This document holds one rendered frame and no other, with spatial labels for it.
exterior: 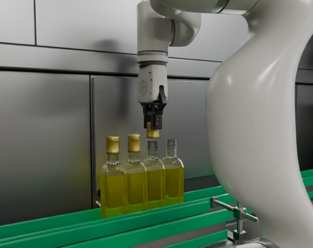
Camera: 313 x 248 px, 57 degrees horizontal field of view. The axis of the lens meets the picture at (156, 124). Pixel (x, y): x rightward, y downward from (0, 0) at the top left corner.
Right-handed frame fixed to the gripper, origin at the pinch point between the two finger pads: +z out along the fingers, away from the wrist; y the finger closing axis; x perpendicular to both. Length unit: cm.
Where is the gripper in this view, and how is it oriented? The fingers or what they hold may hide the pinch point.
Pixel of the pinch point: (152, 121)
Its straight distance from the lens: 78.9
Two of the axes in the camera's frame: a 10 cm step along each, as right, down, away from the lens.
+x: 8.8, -0.4, 4.7
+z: 0.0, 10.0, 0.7
